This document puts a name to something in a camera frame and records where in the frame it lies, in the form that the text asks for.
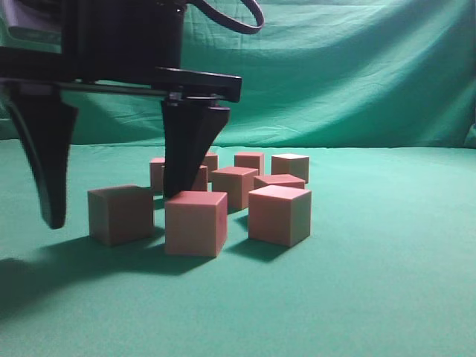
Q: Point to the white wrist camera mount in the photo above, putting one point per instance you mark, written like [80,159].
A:
[32,25]

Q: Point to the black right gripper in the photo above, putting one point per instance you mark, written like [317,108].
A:
[137,42]

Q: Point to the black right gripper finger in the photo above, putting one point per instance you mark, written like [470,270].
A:
[45,125]

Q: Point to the pink cube row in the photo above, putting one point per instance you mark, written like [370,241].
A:
[156,174]
[237,182]

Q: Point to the pink cube placed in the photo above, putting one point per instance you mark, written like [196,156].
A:
[211,161]

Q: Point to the green cloth backdrop and cover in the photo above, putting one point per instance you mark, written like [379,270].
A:
[380,95]

